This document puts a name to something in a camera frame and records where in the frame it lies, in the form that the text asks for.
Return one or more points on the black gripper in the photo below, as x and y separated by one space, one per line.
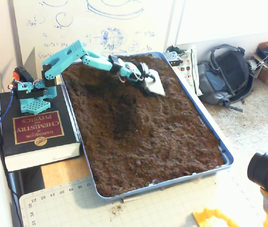
140 75

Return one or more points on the brown soil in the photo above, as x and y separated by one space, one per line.
148 137

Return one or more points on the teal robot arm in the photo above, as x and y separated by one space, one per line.
63 58

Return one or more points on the grey backpack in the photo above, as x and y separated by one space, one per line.
230 71

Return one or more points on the whiteboard with blue drawings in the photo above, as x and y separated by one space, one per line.
89 23

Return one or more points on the blank white board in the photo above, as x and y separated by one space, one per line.
218 21

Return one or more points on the blue plastic tray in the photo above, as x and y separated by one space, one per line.
228 157

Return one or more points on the black chemistry handbook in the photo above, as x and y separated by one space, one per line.
37 127

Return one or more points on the pale green cutting mat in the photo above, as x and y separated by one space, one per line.
148 210

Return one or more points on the yellow plastic part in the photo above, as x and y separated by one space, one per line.
209 217

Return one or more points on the black camera on stand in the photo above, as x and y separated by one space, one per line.
263 168

